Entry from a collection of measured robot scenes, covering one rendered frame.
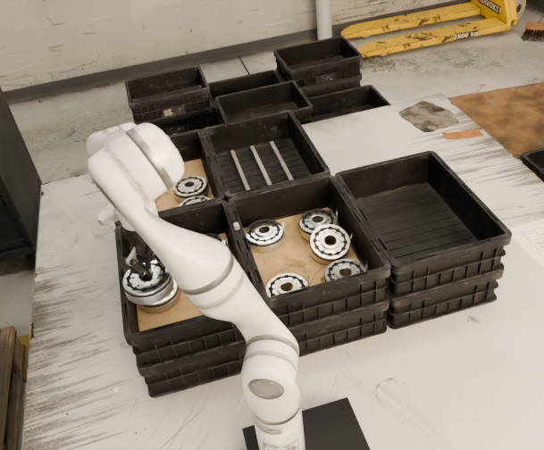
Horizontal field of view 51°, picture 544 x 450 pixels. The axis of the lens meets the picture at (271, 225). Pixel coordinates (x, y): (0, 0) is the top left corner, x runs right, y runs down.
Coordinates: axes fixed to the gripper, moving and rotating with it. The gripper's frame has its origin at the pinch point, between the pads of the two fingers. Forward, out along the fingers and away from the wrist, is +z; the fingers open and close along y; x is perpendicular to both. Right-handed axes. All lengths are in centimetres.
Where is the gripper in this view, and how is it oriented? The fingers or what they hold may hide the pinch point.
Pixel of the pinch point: (155, 269)
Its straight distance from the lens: 126.5
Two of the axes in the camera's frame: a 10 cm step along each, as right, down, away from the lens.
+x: -8.9, -2.2, 4.0
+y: 4.4, -6.1, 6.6
